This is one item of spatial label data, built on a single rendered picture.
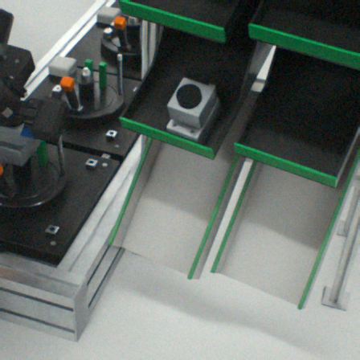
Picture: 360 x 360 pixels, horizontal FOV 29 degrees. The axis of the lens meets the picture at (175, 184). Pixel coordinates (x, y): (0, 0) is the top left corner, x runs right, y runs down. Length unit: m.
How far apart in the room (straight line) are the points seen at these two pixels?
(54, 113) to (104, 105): 0.32
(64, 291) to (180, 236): 0.18
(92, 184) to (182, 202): 0.21
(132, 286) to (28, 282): 0.20
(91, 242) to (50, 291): 0.11
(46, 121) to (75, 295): 0.25
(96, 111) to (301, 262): 0.51
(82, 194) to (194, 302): 0.25
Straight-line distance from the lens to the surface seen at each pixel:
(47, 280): 1.02
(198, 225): 0.97
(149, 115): 0.90
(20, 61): 1.01
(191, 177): 0.98
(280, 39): 0.76
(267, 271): 0.97
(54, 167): 1.15
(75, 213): 1.09
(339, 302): 1.15
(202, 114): 0.82
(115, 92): 1.33
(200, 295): 1.12
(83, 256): 1.04
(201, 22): 0.75
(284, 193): 0.97
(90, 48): 1.51
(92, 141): 1.24
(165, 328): 1.08
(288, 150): 0.86
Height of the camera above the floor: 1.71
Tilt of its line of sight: 40 degrees down
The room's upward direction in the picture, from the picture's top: 3 degrees clockwise
